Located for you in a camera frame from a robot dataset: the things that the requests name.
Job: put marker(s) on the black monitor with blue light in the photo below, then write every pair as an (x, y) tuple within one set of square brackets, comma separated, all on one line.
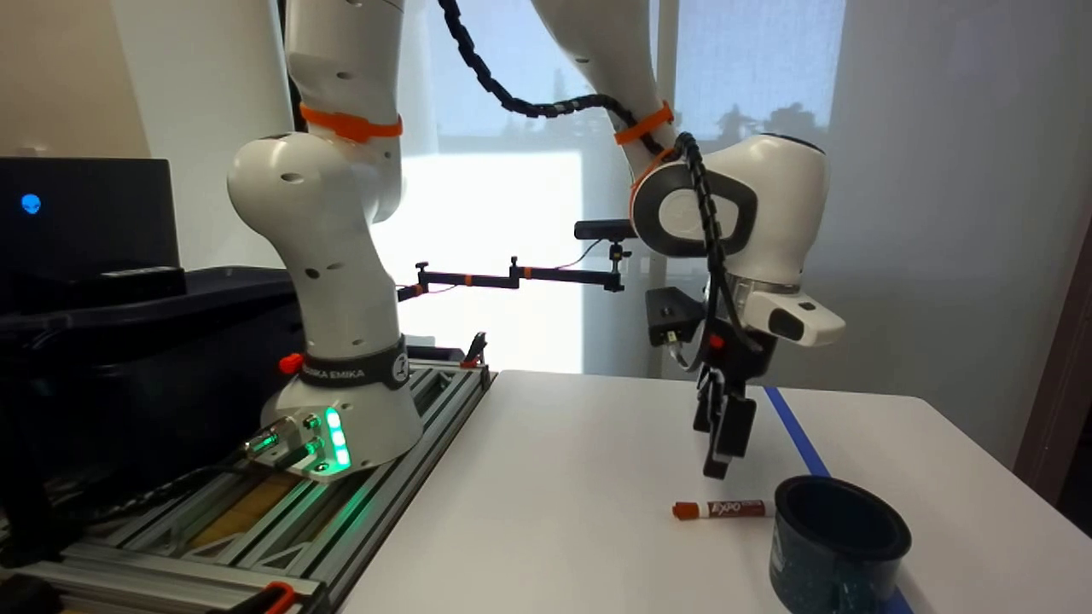
[(80, 215)]

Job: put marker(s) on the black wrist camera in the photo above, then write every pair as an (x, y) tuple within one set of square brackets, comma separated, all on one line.
[(674, 313)]

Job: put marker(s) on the black storage bin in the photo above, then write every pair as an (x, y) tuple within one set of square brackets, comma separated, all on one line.
[(147, 342)]

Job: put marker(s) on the dark teal mug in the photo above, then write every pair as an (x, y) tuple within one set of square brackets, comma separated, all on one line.
[(839, 557)]

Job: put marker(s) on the black red rail clamp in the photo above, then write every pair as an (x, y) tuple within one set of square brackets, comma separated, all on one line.
[(472, 350), (293, 595)]

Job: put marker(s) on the black rod arm red joints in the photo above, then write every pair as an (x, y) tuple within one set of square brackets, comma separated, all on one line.
[(514, 274)]

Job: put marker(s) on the long blue tape strip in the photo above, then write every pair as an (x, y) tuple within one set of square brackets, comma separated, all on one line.
[(798, 431)]

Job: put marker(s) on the small black camera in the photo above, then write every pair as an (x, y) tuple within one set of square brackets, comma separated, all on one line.
[(603, 230)]

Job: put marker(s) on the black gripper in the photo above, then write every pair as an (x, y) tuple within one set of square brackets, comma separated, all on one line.
[(735, 363)]

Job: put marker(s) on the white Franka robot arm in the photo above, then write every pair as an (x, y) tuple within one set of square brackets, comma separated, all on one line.
[(330, 227)]

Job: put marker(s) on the marker with orange cap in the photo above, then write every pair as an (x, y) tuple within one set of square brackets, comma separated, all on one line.
[(719, 509)]

